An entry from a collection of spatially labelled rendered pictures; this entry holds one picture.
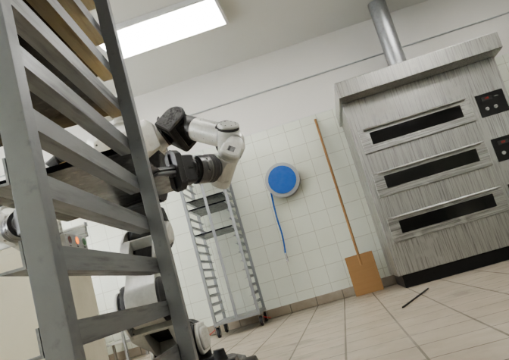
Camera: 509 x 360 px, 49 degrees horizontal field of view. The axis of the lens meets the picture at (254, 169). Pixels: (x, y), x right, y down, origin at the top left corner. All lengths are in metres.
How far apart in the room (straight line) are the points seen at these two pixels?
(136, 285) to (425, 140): 4.14
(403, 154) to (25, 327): 3.97
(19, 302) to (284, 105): 4.75
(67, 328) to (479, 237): 5.14
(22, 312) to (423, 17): 5.69
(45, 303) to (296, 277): 5.93
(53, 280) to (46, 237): 0.04
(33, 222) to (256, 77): 6.32
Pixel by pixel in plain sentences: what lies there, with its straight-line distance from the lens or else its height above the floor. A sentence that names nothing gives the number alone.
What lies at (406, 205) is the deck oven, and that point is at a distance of 5.50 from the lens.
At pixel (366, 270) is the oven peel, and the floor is 0.23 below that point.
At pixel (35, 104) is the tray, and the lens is 1.17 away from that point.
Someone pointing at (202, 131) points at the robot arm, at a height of 1.00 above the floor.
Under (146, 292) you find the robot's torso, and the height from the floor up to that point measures 0.48.
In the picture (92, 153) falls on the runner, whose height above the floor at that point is 0.69.
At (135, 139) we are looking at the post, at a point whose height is 0.79.
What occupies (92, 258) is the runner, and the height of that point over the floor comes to 0.51.
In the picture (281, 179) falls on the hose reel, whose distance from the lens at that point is 6.41.
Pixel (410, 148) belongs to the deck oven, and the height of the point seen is 1.23.
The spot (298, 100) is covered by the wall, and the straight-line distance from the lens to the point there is 6.73.
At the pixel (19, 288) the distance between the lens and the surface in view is 2.55.
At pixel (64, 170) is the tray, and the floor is 0.79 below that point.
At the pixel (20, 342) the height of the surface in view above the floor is 0.45.
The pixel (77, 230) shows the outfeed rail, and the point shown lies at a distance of 2.78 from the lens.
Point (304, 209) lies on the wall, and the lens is 6.50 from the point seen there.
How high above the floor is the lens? 0.42
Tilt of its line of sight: 11 degrees up
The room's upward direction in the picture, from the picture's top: 16 degrees counter-clockwise
